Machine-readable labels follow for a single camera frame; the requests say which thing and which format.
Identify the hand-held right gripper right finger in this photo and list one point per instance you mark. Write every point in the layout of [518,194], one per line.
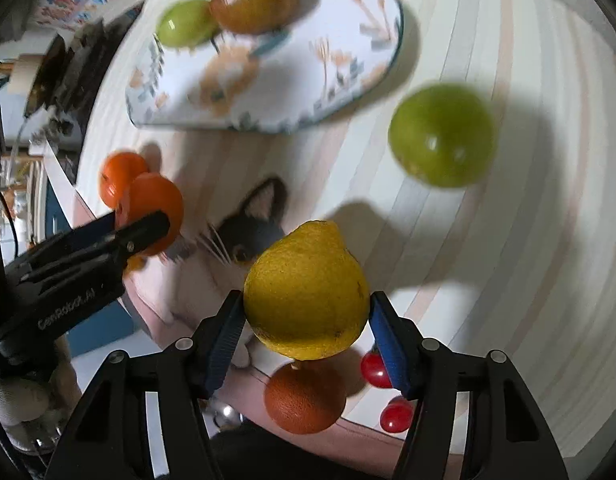
[393,355]

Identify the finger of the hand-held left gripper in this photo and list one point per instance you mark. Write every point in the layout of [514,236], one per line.
[143,234]
[95,225]

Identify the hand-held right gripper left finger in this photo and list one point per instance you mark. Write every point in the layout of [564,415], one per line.
[225,347]

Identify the red cherry tomato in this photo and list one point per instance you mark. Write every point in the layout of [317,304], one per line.
[374,370]
[395,417]

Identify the orange tangerine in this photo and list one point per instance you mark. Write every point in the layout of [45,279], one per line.
[119,172]
[155,202]

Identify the dark orange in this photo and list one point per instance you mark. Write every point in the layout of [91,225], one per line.
[305,400]

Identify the yellow lemon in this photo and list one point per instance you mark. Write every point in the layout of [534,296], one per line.
[305,292]

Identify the large green apple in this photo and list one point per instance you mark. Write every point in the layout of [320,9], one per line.
[443,135]

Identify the floral oval plate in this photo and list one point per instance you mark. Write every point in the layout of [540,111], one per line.
[308,65]

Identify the person's left hand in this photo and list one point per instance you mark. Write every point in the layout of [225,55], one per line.
[20,402]

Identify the striped cat print mat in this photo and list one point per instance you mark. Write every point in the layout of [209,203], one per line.
[488,260]

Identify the black gas stove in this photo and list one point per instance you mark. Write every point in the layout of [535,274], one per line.
[88,60]

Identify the cream ribbed utensil holder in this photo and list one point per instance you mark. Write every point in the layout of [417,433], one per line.
[24,74]

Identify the small green apple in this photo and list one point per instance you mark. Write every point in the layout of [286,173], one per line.
[183,22]

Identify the brown round fruit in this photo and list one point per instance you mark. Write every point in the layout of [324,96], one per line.
[253,1]

